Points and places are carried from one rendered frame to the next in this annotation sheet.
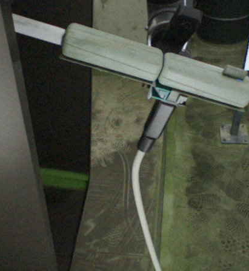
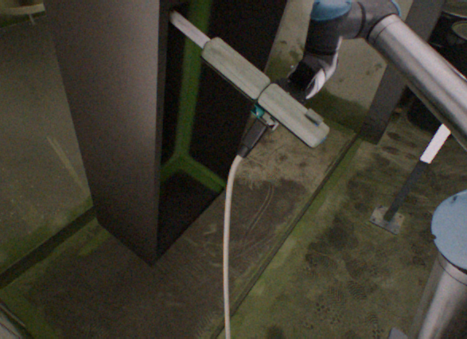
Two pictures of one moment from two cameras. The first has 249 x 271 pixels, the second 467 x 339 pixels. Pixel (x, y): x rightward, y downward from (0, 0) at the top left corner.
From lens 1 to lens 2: 27 cm
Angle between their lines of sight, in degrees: 13
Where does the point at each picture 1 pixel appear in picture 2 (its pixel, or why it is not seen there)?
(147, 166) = (287, 206)
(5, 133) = (145, 93)
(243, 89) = (313, 131)
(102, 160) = (251, 183)
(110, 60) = (228, 71)
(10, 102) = (152, 71)
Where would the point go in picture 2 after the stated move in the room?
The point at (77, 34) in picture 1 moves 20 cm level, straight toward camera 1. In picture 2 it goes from (214, 45) to (175, 95)
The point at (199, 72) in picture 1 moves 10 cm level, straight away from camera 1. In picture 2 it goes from (286, 105) to (312, 86)
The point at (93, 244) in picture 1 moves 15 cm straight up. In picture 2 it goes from (206, 244) to (206, 231)
